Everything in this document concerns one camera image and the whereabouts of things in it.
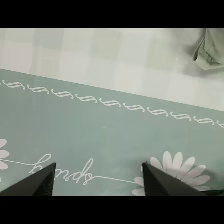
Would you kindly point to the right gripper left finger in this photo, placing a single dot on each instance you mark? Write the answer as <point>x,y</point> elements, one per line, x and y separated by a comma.
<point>39,183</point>

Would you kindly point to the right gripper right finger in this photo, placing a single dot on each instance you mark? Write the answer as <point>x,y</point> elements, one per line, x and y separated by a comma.
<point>160,184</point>

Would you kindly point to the white T-shirt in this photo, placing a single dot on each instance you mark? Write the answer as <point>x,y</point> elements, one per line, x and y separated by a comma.
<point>211,50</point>

